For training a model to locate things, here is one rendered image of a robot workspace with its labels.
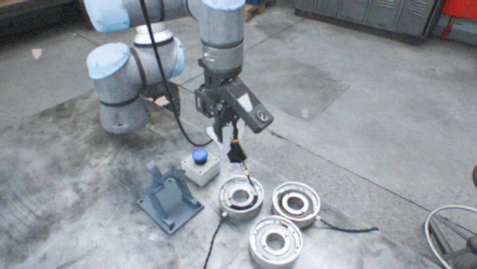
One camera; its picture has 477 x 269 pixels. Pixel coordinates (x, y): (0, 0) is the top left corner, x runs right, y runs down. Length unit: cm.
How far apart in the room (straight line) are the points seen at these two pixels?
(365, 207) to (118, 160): 138
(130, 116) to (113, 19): 46
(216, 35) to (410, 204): 166
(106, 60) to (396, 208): 162
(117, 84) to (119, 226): 38
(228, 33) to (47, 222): 58
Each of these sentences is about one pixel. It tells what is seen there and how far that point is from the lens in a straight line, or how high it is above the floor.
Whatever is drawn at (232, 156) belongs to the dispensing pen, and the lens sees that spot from 67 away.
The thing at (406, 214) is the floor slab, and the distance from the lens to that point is 192.
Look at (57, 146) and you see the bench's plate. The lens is 101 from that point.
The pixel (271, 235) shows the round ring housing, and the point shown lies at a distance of 67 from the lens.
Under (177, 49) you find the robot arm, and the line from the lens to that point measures 94.
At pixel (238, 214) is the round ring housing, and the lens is 68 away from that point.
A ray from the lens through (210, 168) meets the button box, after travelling 75.
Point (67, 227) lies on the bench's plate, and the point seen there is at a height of 80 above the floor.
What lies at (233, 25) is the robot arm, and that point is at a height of 121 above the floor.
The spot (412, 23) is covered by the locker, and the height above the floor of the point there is 25.
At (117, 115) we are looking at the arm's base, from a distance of 96.
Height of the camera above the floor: 139
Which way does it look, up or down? 40 degrees down
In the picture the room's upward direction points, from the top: straight up
